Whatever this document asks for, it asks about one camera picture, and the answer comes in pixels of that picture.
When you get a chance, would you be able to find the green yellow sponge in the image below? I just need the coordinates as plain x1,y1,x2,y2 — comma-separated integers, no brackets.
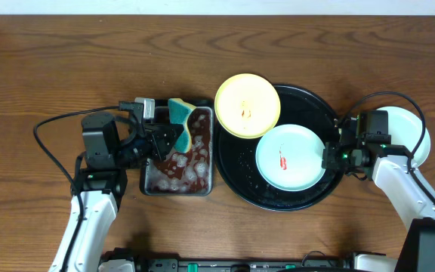
168,98,196,153

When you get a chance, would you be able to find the pale green plate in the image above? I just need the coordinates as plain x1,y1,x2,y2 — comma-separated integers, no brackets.
255,124,325,192
378,107,431,166

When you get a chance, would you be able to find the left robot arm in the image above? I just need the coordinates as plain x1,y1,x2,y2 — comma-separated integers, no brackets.
50,112,184,272

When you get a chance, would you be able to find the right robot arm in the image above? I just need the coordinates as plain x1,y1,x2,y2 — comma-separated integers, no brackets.
322,110,435,271

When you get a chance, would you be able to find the rectangular metal soapy tray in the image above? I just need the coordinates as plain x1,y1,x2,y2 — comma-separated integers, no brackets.
140,99,214,196

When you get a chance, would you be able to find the yellow plate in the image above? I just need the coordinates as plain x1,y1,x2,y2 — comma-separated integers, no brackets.
214,73,281,139

